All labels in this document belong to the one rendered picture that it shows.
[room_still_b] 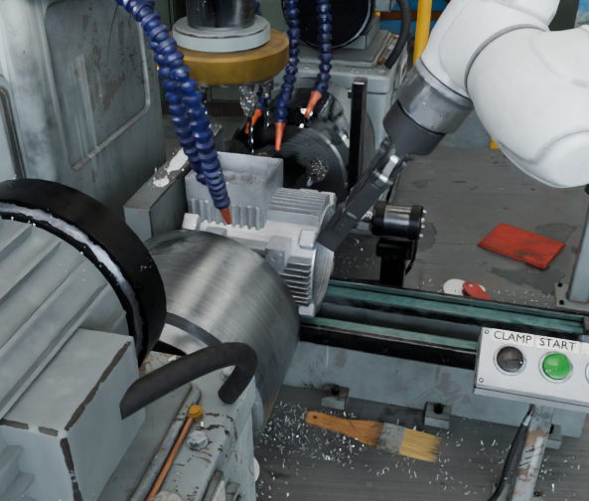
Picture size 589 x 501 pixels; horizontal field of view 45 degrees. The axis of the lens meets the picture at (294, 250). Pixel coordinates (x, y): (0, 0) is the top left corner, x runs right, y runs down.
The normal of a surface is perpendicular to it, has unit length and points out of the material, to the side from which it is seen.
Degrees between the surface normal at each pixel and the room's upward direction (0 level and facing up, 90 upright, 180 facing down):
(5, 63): 90
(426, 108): 90
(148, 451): 0
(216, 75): 90
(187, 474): 0
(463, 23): 65
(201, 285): 17
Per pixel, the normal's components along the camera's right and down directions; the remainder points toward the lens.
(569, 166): 0.07, 0.77
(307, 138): -0.25, 0.51
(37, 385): 0.00, -0.85
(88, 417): 0.97, 0.14
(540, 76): -0.40, -0.54
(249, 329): 0.75, -0.44
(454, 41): -0.88, -0.08
